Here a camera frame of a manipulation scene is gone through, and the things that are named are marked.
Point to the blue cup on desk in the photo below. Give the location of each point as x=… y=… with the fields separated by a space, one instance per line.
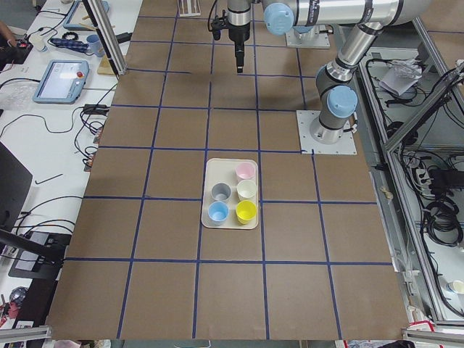
x=95 y=45

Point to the white plastic cup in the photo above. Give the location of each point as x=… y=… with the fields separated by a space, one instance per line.
x=246 y=190

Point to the pink plastic cup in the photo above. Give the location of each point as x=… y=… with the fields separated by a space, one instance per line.
x=245 y=171

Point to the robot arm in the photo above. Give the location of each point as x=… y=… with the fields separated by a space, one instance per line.
x=369 y=18
x=239 y=17

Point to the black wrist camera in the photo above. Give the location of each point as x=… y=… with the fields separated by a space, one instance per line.
x=217 y=24

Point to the blue teach pendant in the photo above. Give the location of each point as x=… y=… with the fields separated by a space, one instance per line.
x=62 y=82
x=77 y=18

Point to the blue plastic cup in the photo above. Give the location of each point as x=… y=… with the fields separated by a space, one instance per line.
x=218 y=213

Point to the aluminium frame post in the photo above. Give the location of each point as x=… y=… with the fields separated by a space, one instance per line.
x=104 y=30

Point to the yellow plastic cup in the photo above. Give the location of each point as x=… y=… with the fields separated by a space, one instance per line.
x=246 y=211

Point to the white plastic tray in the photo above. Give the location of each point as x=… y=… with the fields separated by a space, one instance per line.
x=231 y=197

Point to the grey plastic cup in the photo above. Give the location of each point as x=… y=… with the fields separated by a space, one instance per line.
x=221 y=192

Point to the wooden mug tree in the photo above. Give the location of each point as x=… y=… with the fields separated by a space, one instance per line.
x=104 y=67

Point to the black power adapter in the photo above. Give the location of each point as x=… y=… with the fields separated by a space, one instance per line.
x=95 y=109

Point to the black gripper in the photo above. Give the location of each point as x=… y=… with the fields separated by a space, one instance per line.
x=238 y=34

